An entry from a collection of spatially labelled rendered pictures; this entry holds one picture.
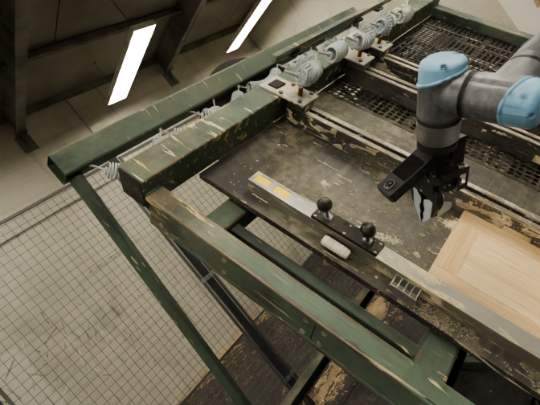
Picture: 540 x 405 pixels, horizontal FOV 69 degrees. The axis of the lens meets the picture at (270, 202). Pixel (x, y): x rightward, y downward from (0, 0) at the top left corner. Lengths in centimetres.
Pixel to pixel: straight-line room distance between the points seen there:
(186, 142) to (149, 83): 576
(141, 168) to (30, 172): 481
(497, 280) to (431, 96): 60
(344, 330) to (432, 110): 47
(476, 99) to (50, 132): 578
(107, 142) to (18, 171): 430
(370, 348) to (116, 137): 119
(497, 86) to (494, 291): 60
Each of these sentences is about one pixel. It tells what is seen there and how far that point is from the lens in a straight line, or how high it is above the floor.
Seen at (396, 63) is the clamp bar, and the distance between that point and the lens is 187.
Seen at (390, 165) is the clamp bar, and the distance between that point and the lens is 131.
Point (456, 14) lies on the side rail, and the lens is 270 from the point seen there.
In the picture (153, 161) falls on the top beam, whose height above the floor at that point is 190.
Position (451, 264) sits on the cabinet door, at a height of 120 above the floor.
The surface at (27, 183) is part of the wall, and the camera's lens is 581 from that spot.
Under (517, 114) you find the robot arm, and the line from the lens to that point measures 68.
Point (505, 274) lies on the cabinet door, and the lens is 120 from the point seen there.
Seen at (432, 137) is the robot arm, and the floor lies 156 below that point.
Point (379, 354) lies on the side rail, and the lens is 88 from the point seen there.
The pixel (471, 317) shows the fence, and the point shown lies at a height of 114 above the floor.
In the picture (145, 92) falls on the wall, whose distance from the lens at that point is 679.
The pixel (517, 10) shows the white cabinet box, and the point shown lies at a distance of 508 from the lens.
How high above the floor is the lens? 169
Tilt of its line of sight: 4 degrees down
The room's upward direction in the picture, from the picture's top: 38 degrees counter-clockwise
